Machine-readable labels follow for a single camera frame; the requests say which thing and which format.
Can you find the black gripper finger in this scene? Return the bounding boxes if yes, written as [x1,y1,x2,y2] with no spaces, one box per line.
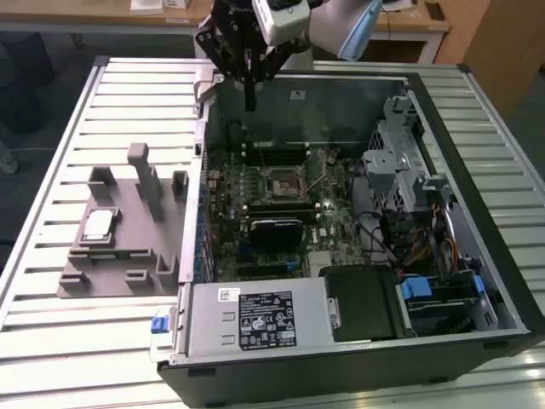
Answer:
[194,16,251,111]
[250,40,299,111]

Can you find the metal socket cover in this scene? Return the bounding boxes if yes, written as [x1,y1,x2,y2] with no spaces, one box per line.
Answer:
[299,148,331,191]

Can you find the silver CPU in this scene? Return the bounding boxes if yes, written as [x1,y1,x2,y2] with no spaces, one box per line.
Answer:
[80,208,123,247]

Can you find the CPU socket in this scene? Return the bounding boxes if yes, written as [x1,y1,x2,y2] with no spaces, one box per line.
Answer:
[264,166,307,204]

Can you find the black RAM slot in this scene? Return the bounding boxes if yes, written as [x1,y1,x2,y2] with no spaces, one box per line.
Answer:
[249,203,318,213]
[241,142,310,153]
[241,151,310,165]
[250,210,318,221]

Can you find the white paper tray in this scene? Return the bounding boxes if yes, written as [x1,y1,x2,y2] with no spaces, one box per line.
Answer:
[129,0,165,14]

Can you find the wooden desk white legs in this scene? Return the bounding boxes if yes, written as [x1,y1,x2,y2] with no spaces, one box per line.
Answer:
[0,0,452,65]

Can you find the silver metal drive cage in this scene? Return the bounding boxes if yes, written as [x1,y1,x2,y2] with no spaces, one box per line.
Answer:
[361,95,431,214]

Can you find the black graphics card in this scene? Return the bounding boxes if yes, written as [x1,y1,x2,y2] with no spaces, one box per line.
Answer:
[247,217,306,248]

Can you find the green motherboard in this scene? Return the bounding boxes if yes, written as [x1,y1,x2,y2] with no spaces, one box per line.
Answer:
[204,147,384,285]

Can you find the silver chipset heatsink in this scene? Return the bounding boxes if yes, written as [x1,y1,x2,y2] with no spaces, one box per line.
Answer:
[308,251,334,274]

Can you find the black expansion slot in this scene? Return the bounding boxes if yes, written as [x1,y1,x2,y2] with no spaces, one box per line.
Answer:
[236,264,287,279]

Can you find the grey parts rack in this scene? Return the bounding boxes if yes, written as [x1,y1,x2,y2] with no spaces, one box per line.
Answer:
[55,142,191,299]

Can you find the brown wooden cabinet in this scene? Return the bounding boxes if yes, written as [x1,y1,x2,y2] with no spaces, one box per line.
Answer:
[433,0,545,118]

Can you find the white metal foot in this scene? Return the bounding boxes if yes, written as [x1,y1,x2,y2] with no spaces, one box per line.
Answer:
[0,139,20,176]

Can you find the silver power supply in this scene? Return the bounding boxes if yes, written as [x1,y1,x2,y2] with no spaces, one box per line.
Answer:
[169,279,341,368]

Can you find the hard disk in blue carrier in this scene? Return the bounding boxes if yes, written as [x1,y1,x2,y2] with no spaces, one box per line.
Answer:
[394,275,486,337]

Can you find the black PC case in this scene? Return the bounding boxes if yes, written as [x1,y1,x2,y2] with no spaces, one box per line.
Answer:
[149,63,536,409]

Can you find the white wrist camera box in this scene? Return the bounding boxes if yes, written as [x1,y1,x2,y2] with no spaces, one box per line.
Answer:
[250,0,314,46]

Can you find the black wire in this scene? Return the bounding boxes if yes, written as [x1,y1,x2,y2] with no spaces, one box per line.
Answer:
[352,208,399,268]

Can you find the yellow red wire bundle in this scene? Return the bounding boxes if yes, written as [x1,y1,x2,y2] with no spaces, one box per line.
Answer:
[402,228,432,268]

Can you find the orange wire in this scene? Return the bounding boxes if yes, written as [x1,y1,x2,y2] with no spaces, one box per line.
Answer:
[442,236,463,274]

